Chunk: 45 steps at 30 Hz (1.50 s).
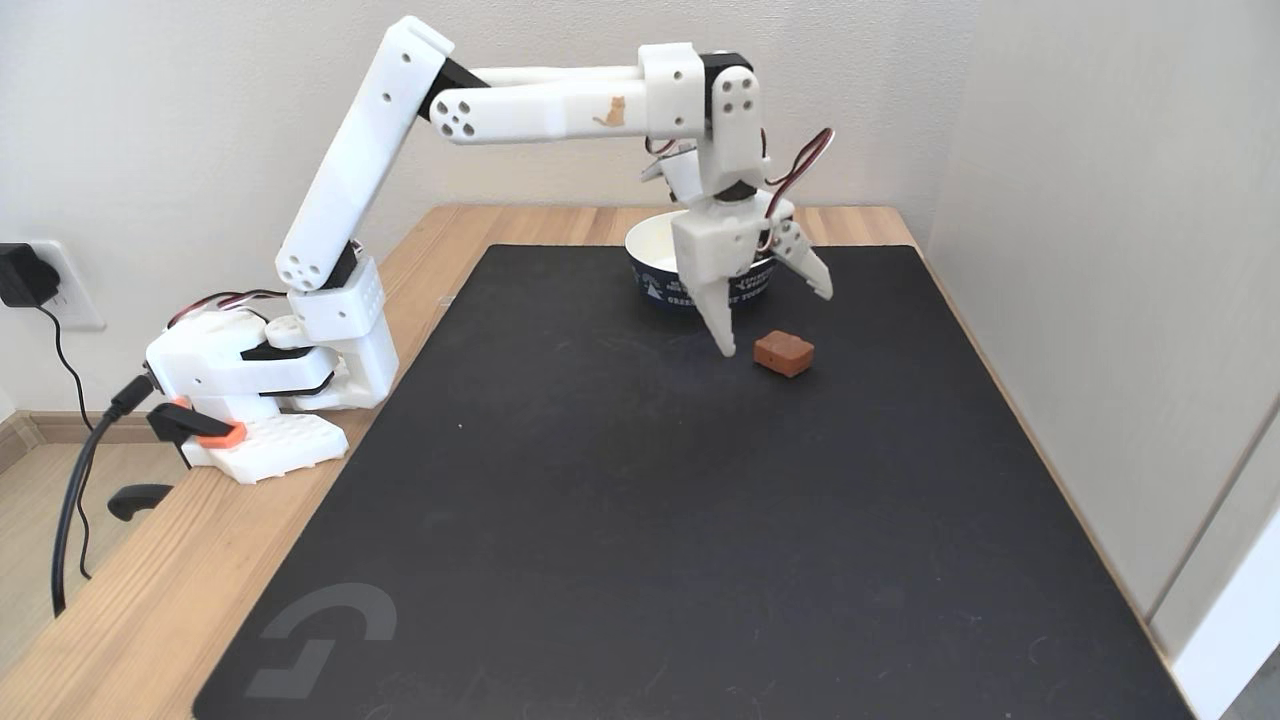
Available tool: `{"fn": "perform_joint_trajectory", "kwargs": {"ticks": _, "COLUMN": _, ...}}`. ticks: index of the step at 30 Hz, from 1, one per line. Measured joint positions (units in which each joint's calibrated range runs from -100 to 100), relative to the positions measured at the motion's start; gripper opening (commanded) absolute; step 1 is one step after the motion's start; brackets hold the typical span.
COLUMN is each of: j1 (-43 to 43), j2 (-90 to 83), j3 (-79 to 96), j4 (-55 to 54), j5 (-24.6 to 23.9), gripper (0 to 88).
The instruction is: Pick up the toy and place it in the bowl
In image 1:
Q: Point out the brown block toy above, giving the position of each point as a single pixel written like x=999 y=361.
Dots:
x=783 y=352

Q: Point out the dark blue paper bowl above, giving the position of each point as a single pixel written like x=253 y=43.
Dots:
x=655 y=285

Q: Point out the black desk mat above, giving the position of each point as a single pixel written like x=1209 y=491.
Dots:
x=700 y=520

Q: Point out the black and orange table clamp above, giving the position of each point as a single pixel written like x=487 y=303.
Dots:
x=200 y=428

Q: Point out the black power adapter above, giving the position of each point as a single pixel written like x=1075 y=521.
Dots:
x=22 y=275

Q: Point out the small white camera mount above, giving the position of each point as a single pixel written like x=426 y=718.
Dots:
x=680 y=172

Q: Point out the white wall outlet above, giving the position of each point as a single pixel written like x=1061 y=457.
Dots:
x=78 y=305

